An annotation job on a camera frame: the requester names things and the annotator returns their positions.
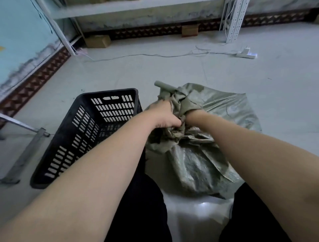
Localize white power strip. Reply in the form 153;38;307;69
236;51;258;60

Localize green woven sack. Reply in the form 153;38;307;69
144;80;262;200

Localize person's left forearm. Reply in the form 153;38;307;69
0;109;160;242

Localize small brown cardboard carton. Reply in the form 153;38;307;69
181;24;199;38

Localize person's right forearm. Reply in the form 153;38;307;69
197;111;319;242

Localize wooden folding table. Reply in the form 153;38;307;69
0;113;51;185

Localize person's left hand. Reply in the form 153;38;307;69
146;99;182;130

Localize white power cable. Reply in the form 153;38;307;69
77;45;240;63

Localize large tan cardboard carton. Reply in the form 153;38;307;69
84;35;112;49

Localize person's right hand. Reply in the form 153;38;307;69
185;110;203;126

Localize white metal shelf rack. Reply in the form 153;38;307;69
35;0;251;57

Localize black plastic crate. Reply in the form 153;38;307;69
30;88;143;189

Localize black trousers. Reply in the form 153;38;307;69
104;149;292;242

